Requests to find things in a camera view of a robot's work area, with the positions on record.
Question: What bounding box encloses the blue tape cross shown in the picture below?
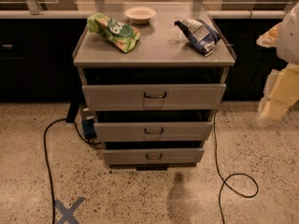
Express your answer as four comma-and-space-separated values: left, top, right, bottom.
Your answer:
55, 197, 85, 224

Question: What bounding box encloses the dark counter with cabinets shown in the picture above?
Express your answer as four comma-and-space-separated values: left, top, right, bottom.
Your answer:
0, 19, 286, 103

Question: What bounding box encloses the grey bottom drawer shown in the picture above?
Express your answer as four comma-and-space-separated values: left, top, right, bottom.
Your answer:
103, 148, 204, 165

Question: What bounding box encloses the white paper bowl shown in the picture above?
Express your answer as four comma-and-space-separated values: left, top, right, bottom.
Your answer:
125, 7, 156, 25

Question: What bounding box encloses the green chip bag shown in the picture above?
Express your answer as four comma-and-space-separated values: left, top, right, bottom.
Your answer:
87, 13, 141, 53

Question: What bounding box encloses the black cable right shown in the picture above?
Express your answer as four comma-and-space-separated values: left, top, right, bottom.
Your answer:
212, 109, 260, 224

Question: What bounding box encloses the grey drawer cabinet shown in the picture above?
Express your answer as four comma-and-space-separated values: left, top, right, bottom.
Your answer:
74, 3, 235, 167

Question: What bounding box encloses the black cable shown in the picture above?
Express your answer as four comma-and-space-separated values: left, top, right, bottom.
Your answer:
43, 118, 104, 224
212, 109, 260, 224

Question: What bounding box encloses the grey drawer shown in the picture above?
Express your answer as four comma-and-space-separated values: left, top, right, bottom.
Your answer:
94, 121, 212, 142
103, 148, 204, 165
82, 84, 226, 111

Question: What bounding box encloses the blue chip bag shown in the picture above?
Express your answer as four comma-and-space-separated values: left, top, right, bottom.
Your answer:
174, 19, 221, 57

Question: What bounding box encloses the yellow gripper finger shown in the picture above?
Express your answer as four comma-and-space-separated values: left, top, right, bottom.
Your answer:
258, 63, 299, 120

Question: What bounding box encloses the black cable left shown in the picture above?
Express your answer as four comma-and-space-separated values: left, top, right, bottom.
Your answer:
43, 118, 104, 224

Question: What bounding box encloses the blue power box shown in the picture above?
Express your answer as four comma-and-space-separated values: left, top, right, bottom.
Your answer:
80, 105, 96, 139

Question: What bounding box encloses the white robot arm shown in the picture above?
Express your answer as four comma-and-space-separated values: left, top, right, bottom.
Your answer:
256, 3, 299, 125

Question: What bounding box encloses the grey top drawer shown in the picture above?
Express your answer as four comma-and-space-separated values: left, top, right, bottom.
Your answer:
82, 84, 226, 111

